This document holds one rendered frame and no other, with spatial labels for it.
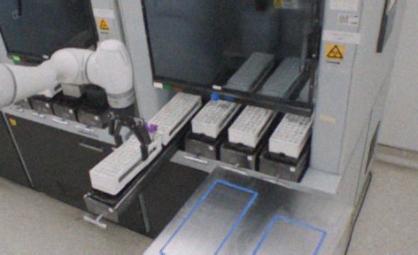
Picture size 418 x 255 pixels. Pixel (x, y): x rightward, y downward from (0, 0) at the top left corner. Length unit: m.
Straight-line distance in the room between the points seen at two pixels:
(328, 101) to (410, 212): 1.28
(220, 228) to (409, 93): 1.64
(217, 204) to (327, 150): 0.43
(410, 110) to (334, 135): 1.25
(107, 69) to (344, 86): 0.71
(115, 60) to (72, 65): 0.15
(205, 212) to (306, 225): 0.29
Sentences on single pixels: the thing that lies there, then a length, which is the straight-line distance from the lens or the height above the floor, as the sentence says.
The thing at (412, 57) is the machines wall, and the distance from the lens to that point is 2.61.
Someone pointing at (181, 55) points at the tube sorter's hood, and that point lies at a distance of 1.60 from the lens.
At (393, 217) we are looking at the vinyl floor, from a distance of 2.60.
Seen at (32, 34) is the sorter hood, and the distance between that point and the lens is 2.09.
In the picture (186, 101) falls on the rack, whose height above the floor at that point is 0.86.
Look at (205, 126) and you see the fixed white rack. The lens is 1.66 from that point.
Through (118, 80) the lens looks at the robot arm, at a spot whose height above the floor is 1.18.
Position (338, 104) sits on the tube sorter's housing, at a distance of 1.48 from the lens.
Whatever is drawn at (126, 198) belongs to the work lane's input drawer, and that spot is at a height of 0.80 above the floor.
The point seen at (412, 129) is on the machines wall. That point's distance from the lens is 2.82.
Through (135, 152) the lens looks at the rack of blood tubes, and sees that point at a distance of 1.56.
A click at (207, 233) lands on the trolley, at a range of 1.32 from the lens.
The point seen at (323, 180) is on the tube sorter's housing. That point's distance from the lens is 1.62.
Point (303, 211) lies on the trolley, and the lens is 1.39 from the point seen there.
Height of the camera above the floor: 1.81
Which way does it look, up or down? 36 degrees down
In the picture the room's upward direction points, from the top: 11 degrees counter-clockwise
